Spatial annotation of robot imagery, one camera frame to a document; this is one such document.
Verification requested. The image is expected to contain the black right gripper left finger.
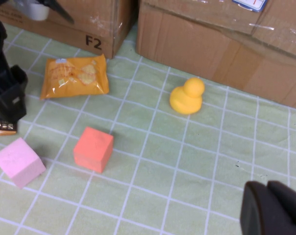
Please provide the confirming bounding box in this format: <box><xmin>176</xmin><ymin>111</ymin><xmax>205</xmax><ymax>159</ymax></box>
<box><xmin>240</xmin><ymin>181</ymin><xmax>296</xmax><ymax>235</ymax></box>

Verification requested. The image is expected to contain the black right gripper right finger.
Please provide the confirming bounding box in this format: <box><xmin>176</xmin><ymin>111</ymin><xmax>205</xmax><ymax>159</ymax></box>
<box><xmin>268</xmin><ymin>180</ymin><xmax>296</xmax><ymax>228</ymax></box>

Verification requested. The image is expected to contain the black small chips packet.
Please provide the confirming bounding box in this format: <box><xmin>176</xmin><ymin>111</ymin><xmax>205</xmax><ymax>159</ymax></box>
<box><xmin>0</xmin><ymin>119</ymin><xmax>18</xmax><ymax>137</ymax></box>

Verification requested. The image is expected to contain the yellow small snack packet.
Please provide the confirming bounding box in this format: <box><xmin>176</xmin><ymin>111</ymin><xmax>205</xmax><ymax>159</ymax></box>
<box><xmin>39</xmin><ymin>54</ymin><xmax>110</xmax><ymax>100</ymax></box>

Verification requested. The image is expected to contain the pink foam cube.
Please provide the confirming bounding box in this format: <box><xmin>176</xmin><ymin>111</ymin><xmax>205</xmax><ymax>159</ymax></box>
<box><xmin>0</xmin><ymin>137</ymin><xmax>47</xmax><ymax>189</ymax></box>

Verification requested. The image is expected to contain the orange foam cube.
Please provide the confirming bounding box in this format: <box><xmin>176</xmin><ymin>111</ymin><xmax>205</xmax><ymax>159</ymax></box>
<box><xmin>73</xmin><ymin>126</ymin><xmax>114</xmax><ymax>174</ymax></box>

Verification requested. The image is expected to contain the cardboard box printed F2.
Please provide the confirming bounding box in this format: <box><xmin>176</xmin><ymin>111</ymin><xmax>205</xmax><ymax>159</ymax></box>
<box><xmin>0</xmin><ymin>0</ymin><xmax>134</xmax><ymax>59</ymax></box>

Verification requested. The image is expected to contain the green checked tablecloth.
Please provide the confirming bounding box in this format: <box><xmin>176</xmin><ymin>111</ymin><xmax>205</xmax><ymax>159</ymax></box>
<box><xmin>0</xmin><ymin>23</ymin><xmax>296</xmax><ymax>235</ymax></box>

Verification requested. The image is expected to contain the yellow rubber duck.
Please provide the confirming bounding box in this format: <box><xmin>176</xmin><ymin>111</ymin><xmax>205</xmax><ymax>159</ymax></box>
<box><xmin>169</xmin><ymin>77</ymin><xmax>205</xmax><ymax>115</ymax></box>

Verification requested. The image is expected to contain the taped cardboard box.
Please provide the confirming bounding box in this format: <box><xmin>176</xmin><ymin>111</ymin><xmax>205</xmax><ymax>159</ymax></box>
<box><xmin>136</xmin><ymin>0</ymin><xmax>296</xmax><ymax>110</ymax></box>

